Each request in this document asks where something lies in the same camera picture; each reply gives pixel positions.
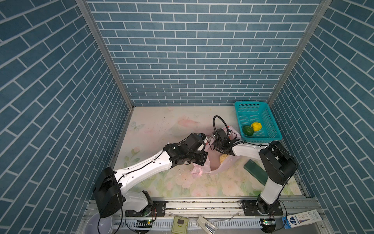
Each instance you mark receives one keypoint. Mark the pink plastic bag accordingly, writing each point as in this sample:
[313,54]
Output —
[212,164]

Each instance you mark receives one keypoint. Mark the teal plastic basket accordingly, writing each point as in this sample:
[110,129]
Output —
[249,112]

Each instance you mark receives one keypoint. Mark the aluminium rail frame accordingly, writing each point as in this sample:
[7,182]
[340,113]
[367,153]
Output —
[224,213]

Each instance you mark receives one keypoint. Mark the white blue cardboard box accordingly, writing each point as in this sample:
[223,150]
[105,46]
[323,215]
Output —
[301,219]

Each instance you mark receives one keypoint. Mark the pale peach fruit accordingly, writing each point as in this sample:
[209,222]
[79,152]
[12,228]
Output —
[222,158]

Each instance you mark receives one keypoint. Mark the yellow fruit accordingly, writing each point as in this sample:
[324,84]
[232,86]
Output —
[256,126]

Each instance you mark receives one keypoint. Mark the silver metal clip tool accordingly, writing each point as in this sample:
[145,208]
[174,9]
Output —
[206,226]

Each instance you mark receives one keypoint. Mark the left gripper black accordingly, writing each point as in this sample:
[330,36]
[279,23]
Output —
[203,159]

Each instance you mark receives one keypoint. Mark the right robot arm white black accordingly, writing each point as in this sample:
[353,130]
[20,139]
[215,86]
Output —
[279,165]

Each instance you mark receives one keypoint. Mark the dark green rectangular block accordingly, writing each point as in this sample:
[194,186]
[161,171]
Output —
[256,171]

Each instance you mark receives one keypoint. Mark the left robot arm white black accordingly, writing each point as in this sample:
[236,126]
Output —
[112,188]

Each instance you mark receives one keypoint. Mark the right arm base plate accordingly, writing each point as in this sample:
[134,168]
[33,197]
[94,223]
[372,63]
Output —
[261,208]

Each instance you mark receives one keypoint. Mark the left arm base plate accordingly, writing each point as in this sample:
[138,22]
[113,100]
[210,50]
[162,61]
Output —
[158,209]

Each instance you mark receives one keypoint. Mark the green digital timer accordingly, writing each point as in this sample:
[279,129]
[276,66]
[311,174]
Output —
[180,225]

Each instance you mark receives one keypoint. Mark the white round bowl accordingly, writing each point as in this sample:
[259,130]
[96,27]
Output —
[98,225]

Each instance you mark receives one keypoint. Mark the green pepper fruit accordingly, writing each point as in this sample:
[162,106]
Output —
[248,130]

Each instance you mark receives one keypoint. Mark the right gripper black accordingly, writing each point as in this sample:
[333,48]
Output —
[214,142]

